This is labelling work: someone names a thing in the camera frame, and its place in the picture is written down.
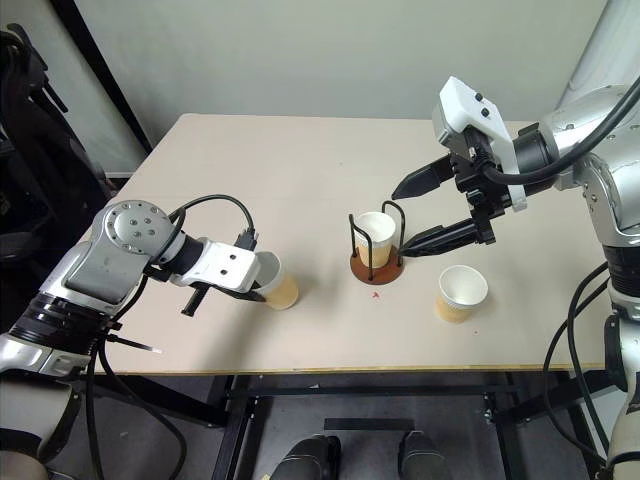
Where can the dark rounded shape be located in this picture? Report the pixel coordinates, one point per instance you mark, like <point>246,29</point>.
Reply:
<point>422,455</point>
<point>310,457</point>

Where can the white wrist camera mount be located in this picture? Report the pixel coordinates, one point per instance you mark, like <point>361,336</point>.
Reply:
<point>467,102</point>
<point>225,262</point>

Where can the black metal table frame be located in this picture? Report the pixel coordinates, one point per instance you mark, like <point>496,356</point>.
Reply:
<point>240,415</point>

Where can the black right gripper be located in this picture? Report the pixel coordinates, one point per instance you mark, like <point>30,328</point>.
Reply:
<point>480,200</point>

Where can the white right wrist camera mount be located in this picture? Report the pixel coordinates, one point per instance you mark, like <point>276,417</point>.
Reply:
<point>467,102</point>

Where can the black flat plate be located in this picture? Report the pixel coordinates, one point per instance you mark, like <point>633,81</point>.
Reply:
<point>370,423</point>

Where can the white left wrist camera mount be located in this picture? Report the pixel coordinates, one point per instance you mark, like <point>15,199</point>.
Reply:
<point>225,262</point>

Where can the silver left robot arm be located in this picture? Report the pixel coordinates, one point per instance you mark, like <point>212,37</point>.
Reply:
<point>100,260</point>

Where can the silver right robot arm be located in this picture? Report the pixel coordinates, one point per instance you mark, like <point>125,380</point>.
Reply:
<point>615,200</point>

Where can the black wall strip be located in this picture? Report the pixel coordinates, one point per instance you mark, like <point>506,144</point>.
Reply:
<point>107,80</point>

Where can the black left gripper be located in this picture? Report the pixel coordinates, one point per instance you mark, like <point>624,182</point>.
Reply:
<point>204,288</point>

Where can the tan paper cup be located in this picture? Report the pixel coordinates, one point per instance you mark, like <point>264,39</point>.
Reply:
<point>462,290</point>
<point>284,292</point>
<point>377,231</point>

